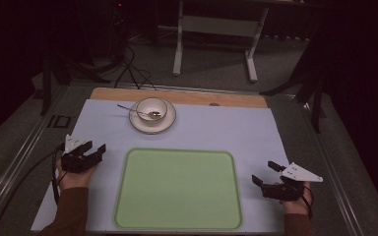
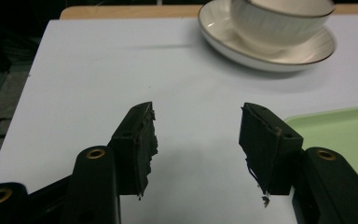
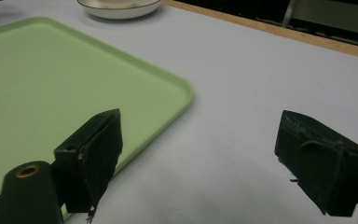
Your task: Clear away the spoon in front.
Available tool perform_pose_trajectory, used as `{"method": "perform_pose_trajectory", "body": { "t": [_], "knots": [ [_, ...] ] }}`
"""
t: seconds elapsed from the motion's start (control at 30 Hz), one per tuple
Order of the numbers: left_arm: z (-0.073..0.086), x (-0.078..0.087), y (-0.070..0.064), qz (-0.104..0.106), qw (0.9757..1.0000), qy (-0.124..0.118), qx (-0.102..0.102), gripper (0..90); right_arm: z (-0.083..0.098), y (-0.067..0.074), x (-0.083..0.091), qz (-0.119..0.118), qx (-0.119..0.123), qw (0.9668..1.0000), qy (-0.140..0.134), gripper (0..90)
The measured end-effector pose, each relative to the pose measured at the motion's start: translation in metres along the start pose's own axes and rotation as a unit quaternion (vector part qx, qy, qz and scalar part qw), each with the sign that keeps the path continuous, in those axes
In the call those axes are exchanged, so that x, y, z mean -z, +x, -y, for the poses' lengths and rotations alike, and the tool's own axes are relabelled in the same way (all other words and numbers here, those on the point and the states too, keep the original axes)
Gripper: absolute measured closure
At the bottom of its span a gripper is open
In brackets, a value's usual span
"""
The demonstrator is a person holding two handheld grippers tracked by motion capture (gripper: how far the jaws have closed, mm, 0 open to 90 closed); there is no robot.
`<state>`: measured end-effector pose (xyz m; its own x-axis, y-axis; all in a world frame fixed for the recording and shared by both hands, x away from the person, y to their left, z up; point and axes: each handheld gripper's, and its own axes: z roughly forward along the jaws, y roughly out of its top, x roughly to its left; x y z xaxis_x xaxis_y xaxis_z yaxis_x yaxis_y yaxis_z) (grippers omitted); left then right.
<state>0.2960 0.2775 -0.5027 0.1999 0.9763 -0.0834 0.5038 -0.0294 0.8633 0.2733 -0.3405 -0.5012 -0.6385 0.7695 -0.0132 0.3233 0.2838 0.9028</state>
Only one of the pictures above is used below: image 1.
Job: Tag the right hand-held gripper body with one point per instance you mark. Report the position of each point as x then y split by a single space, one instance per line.
285 191

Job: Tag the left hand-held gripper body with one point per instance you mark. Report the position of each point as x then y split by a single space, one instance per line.
75 163

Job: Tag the person's left hand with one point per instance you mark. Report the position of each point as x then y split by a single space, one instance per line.
74 180

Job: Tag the person's right hand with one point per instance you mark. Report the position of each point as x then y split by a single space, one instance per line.
295 207

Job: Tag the metal spoon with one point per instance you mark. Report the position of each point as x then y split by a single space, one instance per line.
133 110

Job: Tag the white table mat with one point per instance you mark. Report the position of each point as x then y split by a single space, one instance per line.
229 131

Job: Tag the white plate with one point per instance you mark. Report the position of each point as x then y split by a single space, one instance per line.
152 128

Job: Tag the white bowl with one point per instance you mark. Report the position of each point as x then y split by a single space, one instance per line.
151 106

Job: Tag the black stand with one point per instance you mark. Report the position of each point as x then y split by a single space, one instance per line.
315 105
47 88

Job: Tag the green tray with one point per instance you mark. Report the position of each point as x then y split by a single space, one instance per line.
178 190

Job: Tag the wooden table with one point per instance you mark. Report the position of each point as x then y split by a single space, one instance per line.
193 97

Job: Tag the black floor bracket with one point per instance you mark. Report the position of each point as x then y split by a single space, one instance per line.
59 121

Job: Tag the metal floor rail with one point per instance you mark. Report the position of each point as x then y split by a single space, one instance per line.
338 183
19 154

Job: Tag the white desk frame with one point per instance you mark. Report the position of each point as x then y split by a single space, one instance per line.
218 25

